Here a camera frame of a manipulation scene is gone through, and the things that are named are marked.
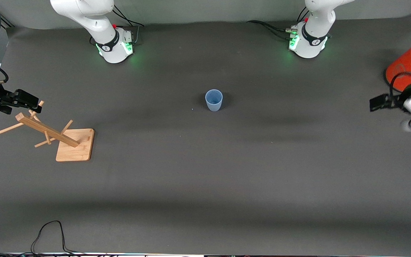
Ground light blue plastic cup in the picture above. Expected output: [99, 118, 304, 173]
[205, 89, 223, 112]

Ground wooden cup rack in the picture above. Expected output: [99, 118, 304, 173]
[0, 100, 95, 162]

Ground orange cylindrical can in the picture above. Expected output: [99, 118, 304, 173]
[386, 35, 411, 92]

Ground dark grey table mat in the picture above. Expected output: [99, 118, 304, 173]
[0, 12, 411, 256]

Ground dark metal frame bar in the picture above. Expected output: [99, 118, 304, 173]
[0, 14, 15, 29]

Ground black right arm base cables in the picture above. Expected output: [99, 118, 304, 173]
[112, 5, 146, 46]

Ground black arm base cables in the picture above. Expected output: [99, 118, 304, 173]
[246, 6, 311, 40]
[112, 5, 146, 46]

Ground thin black floor cable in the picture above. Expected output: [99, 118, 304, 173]
[31, 220, 85, 255]

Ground black left arm base cables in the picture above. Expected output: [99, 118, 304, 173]
[246, 6, 311, 40]

